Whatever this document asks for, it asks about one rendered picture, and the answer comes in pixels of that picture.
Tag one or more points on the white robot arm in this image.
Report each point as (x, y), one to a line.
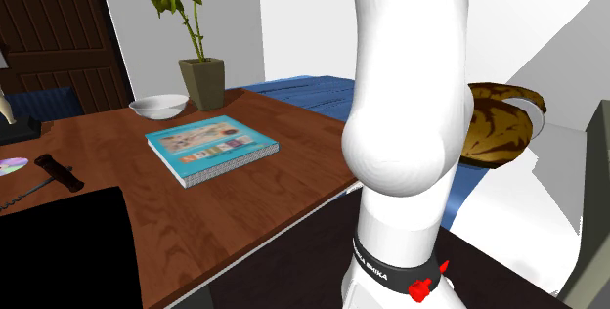
(405, 108)

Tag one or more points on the teal book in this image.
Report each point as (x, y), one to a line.
(209, 150)

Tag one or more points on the green plant in olive pot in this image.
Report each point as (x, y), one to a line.
(204, 83)

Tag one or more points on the dark robot stand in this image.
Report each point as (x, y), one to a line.
(295, 260)

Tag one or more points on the brown wooden desk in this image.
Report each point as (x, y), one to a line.
(190, 222)

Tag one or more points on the white bowl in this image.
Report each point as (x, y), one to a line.
(157, 106)

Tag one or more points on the yellow brown patterned cushion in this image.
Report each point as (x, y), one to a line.
(495, 136)

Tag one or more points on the white round disc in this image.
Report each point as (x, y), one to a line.
(537, 123)

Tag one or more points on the blue upholstered chair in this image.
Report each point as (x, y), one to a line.
(45, 104)

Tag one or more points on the black flat block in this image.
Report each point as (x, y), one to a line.
(66, 255)

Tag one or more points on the dark brown wooden door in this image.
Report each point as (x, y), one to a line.
(57, 26)

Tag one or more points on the beige lamp with black base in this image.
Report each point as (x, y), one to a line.
(19, 130)

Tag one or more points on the shiny compact disc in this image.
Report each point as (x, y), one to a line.
(10, 166)

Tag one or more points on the grey green cabinet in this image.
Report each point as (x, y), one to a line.
(595, 222)

